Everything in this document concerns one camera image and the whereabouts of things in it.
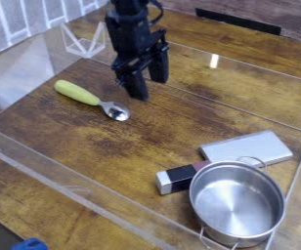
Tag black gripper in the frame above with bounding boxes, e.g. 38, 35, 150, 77
105, 10, 169, 101

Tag spoon with yellow handle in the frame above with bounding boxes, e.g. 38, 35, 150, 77
54, 80, 130, 121

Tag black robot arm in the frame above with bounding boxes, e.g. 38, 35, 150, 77
105, 0, 169, 101

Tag silver metal pot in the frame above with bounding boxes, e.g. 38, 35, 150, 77
189, 160, 287, 250

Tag black strip on table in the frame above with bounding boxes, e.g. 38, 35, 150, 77
196, 8, 281, 35

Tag black and silver block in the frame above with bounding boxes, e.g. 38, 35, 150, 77
156, 160, 212, 195

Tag silver flat rectangular box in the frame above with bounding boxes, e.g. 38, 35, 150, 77
200, 130, 293, 167

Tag blue object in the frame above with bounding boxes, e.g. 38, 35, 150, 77
10, 238, 49, 250

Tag clear acrylic enclosure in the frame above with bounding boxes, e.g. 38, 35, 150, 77
0, 24, 301, 250

